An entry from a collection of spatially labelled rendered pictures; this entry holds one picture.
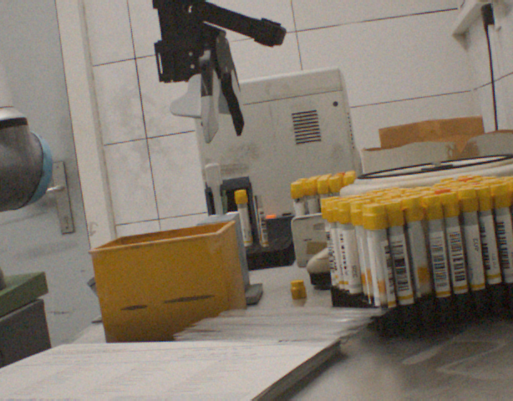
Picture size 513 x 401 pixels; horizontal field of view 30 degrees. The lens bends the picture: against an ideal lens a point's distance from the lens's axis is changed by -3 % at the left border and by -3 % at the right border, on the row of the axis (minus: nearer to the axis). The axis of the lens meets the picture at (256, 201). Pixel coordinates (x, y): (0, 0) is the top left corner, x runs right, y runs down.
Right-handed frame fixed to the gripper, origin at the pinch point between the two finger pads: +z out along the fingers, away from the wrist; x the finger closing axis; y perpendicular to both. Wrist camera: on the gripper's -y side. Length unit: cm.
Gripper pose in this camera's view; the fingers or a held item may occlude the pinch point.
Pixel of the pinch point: (230, 139)
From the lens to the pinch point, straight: 126.4
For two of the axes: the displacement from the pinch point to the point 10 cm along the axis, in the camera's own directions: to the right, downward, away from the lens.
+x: -2.4, 1.2, -9.6
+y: -9.6, 1.2, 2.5
